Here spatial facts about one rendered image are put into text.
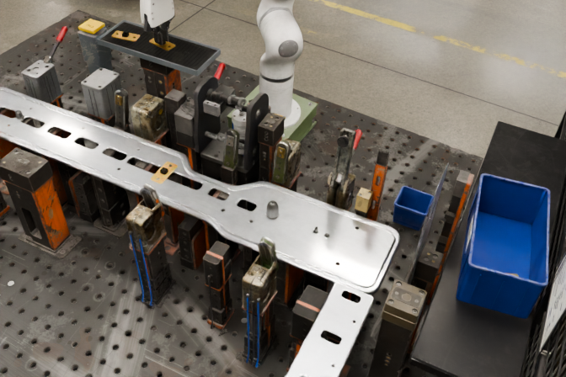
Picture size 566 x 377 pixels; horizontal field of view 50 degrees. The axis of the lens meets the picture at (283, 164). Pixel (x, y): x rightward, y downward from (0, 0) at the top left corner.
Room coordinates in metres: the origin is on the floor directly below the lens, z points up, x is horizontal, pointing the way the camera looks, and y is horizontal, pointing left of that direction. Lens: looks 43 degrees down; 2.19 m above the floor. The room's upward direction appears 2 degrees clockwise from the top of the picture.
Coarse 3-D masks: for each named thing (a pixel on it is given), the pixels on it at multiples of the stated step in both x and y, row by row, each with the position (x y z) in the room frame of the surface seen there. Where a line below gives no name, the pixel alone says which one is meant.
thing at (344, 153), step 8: (344, 128) 1.19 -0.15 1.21; (344, 136) 1.16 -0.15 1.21; (352, 136) 1.16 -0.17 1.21; (344, 144) 1.14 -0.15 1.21; (352, 144) 1.16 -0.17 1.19; (336, 152) 1.17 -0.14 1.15; (344, 152) 1.17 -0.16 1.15; (336, 160) 1.16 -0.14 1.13; (344, 160) 1.16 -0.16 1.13; (336, 168) 1.16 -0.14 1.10; (344, 168) 1.15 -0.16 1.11; (336, 176) 1.17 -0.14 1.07; (344, 176) 1.14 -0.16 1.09
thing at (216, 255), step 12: (216, 252) 0.96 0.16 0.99; (228, 252) 0.97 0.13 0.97; (204, 264) 0.93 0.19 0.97; (216, 264) 0.92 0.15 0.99; (228, 264) 0.96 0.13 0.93; (216, 276) 0.92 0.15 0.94; (228, 276) 0.96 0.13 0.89; (216, 288) 0.92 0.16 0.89; (228, 288) 0.97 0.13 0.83; (216, 300) 0.94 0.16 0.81; (228, 300) 0.96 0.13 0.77; (216, 312) 0.93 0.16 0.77; (228, 312) 0.96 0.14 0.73; (216, 324) 0.93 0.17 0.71
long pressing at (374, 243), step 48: (0, 96) 1.54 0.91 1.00; (48, 144) 1.32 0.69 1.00; (144, 144) 1.34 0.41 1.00; (192, 192) 1.15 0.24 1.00; (240, 192) 1.16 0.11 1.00; (288, 192) 1.16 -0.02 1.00; (240, 240) 0.99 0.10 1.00; (288, 240) 1.00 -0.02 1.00; (336, 240) 1.00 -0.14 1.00; (384, 240) 1.01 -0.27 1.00
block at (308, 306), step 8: (312, 288) 0.87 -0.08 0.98; (304, 296) 0.84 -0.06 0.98; (312, 296) 0.84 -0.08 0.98; (320, 296) 0.84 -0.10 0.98; (296, 304) 0.82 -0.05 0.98; (304, 304) 0.82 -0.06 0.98; (312, 304) 0.82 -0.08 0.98; (320, 304) 0.82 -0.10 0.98; (296, 312) 0.80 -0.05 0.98; (304, 312) 0.80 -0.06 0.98; (312, 312) 0.80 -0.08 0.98; (296, 320) 0.79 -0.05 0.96; (304, 320) 0.79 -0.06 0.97; (312, 320) 0.78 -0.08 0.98; (296, 328) 0.79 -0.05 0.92; (304, 328) 0.78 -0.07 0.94; (296, 336) 0.79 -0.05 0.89; (304, 336) 0.79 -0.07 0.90; (296, 344) 0.80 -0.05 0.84; (296, 352) 0.80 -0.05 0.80; (288, 368) 0.80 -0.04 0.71
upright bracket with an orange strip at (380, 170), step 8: (384, 152) 1.12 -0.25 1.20; (376, 160) 1.13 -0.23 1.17; (384, 160) 1.12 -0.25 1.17; (376, 168) 1.13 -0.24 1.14; (384, 168) 1.12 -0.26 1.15; (376, 176) 1.13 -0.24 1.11; (384, 176) 1.12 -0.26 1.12; (376, 184) 1.12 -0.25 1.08; (376, 192) 1.12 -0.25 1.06; (376, 200) 1.12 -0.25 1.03; (376, 208) 1.12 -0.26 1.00; (368, 216) 1.13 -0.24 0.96; (376, 216) 1.12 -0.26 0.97
